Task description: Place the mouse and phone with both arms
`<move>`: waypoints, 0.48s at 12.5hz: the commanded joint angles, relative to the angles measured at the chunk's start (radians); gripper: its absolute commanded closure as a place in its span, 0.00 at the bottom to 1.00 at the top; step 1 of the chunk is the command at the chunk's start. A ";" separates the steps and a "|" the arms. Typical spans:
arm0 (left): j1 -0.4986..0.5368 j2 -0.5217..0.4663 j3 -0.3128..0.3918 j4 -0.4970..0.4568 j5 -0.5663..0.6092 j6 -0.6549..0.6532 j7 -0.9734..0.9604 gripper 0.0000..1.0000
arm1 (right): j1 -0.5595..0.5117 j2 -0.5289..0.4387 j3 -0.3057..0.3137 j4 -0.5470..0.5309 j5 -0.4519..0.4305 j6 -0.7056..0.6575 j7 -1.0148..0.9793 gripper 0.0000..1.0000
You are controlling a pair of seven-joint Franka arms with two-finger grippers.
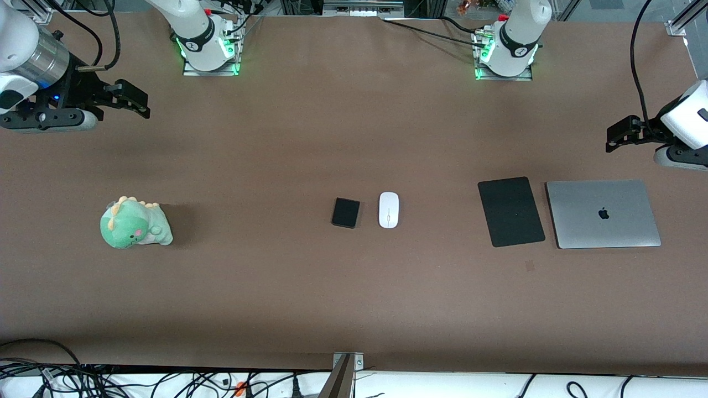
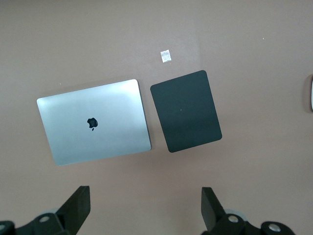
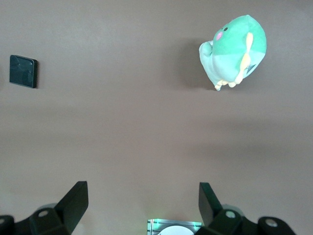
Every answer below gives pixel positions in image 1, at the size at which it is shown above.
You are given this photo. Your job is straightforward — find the white computer mouse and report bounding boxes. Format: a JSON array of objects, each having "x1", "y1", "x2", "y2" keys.
[{"x1": 378, "y1": 192, "x2": 400, "y2": 229}]

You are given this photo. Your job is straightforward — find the small black square box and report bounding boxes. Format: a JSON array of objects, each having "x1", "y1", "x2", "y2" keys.
[{"x1": 331, "y1": 197, "x2": 361, "y2": 229}]

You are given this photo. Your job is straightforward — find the black mouse pad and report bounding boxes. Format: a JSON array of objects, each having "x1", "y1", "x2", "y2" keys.
[{"x1": 478, "y1": 177, "x2": 546, "y2": 248}]

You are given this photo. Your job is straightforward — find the silver laptop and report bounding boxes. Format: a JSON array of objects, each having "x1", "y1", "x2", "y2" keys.
[{"x1": 545, "y1": 179, "x2": 662, "y2": 249}]

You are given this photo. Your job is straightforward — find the green dinosaur plush toy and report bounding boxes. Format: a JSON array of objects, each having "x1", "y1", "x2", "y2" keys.
[{"x1": 100, "y1": 196, "x2": 174, "y2": 249}]

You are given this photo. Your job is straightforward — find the grey metal box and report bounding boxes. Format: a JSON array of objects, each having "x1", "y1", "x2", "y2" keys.
[{"x1": 322, "y1": 0, "x2": 405, "y2": 17}]

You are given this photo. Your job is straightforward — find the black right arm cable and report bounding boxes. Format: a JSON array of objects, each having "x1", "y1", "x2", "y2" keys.
[{"x1": 54, "y1": 0, "x2": 122, "y2": 74}]

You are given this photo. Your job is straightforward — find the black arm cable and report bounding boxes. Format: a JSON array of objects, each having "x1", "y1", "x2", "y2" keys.
[
  {"x1": 631, "y1": 0, "x2": 657, "y2": 128},
  {"x1": 54, "y1": 0, "x2": 122, "y2": 74}
]

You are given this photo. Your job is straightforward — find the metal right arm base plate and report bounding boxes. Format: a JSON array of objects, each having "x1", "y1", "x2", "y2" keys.
[{"x1": 183, "y1": 55, "x2": 242, "y2": 77}]

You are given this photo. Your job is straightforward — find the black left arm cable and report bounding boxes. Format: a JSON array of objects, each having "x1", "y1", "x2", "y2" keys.
[{"x1": 631, "y1": 0, "x2": 657, "y2": 128}]

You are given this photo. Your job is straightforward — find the aluminium frame profile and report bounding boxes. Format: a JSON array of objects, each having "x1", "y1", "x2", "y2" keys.
[
  {"x1": 666, "y1": 0, "x2": 708, "y2": 37},
  {"x1": 0, "y1": 0, "x2": 53, "y2": 25}
]

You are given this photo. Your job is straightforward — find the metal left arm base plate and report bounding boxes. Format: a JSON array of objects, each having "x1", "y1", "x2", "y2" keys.
[{"x1": 474, "y1": 65, "x2": 534, "y2": 82}]

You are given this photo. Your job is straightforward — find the short black table cable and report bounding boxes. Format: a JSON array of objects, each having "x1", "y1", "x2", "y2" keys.
[{"x1": 440, "y1": 15, "x2": 481, "y2": 35}]

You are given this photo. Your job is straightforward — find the long black table cable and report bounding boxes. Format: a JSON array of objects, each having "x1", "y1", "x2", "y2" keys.
[{"x1": 382, "y1": 19, "x2": 488, "y2": 48}]

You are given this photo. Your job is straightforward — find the black looped cable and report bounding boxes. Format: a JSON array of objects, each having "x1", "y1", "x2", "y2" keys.
[{"x1": 0, "y1": 338, "x2": 85, "y2": 382}]

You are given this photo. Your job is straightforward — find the metal table edge bracket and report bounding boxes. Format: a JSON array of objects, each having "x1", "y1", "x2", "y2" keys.
[{"x1": 331, "y1": 352, "x2": 365, "y2": 398}]

